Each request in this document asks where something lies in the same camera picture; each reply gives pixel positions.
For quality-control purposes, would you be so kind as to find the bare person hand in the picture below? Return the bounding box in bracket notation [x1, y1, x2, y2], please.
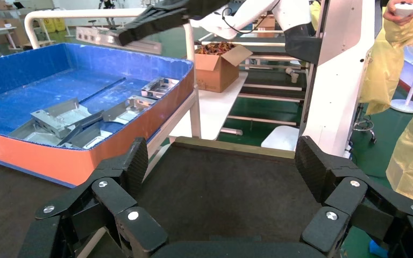
[383, 0, 413, 26]

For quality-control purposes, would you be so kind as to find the metal chair base with casters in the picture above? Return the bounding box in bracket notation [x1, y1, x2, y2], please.
[352, 105, 378, 145]

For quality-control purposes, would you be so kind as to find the stamped sheet metal part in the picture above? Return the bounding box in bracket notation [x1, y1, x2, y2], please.
[57, 111, 114, 151]
[102, 95, 158, 125]
[141, 77, 180, 101]
[31, 98, 93, 140]
[8, 119, 68, 147]
[75, 25, 163, 56]

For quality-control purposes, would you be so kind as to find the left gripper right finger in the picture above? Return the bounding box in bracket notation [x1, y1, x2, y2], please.
[295, 135, 413, 256]

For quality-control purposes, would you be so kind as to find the white tube railing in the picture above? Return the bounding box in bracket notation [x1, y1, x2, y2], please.
[24, 8, 203, 140]

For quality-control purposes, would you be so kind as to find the white robot torso column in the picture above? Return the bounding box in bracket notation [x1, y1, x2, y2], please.
[301, 0, 376, 159]

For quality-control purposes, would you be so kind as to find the white rounded platform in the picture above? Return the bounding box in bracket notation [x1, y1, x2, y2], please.
[261, 125, 300, 152]

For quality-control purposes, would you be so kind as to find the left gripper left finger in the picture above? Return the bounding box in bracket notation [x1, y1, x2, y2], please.
[34, 137, 169, 258]

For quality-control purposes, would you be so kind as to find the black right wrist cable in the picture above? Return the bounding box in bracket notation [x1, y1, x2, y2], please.
[220, 5, 282, 35]

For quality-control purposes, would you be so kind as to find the orange brown cable bundle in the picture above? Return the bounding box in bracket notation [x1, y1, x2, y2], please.
[196, 41, 237, 56]

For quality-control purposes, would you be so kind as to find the white handheld controller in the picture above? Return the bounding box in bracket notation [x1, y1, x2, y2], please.
[393, 2, 413, 18]

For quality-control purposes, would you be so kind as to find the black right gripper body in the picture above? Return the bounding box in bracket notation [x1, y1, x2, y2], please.
[185, 0, 229, 17]

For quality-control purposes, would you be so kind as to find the black rubber table mat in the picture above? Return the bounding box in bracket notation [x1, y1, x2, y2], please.
[0, 163, 97, 258]

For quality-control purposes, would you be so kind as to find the yellow sleeved person forearm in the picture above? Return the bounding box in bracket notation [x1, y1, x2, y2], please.
[384, 10, 413, 49]

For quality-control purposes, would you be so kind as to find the white metal rack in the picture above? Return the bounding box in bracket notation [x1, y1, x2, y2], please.
[197, 30, 314, 137]

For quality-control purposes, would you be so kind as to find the white pedestal fan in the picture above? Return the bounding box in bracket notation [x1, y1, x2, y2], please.
[390, 45, 413, 114]

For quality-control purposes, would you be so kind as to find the brown cardboard box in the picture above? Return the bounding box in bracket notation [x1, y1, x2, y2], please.
[195, 42, 253, 94]

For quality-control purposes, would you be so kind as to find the white side table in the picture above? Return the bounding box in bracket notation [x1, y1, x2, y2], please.
[169, 71, 249, 141]

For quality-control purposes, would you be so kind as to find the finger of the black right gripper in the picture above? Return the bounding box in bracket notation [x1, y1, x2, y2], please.
[118, 6, 190, 47]

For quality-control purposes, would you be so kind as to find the blue box with orange side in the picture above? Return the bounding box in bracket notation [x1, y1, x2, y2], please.
[0, 42, 196, 189]

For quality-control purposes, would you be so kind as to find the black tray with brass rim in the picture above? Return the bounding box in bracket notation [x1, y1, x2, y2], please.
[135, 136, 323, 246]

